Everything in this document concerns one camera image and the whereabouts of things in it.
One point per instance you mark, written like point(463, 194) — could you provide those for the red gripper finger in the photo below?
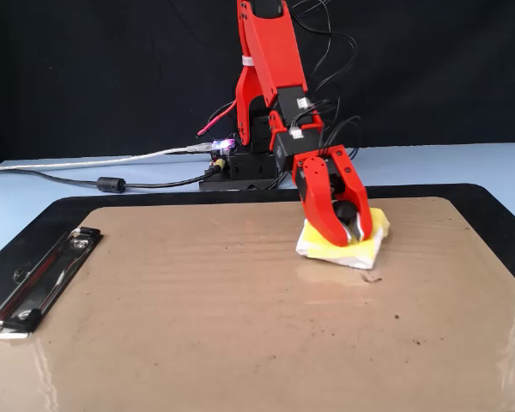
point(355, 184)
point(322, 201)

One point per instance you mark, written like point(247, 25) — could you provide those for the red gripper body with servo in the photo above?
point(298, 176)

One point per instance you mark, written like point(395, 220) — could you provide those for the yellow white sponge black knob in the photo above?
point(317, 250)

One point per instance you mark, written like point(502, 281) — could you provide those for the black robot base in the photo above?
point(249, 171)

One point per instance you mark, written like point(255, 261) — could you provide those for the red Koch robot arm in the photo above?
point(270, 51)

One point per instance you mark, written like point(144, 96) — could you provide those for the controller circuit board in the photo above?
point(223, 147)

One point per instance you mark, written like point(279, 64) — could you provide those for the brown clipboard board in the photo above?
point(197, 335)

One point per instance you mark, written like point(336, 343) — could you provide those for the black desk mat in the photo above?
point(498, 201)

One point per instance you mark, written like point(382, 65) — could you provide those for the black backdrop cloth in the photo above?
point(68, 64)

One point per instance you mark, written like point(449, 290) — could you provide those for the metal clipboard clip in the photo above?
point(47, 279)

